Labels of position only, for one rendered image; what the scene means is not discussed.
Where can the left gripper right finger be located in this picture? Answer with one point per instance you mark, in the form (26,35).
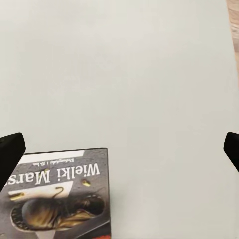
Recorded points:
(231,148)

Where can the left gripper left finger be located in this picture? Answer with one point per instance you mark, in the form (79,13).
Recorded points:
(12,148)

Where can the hardback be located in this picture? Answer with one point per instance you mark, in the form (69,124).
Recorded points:
(58,195)

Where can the bed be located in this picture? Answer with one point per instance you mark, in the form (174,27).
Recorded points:
(154,81)

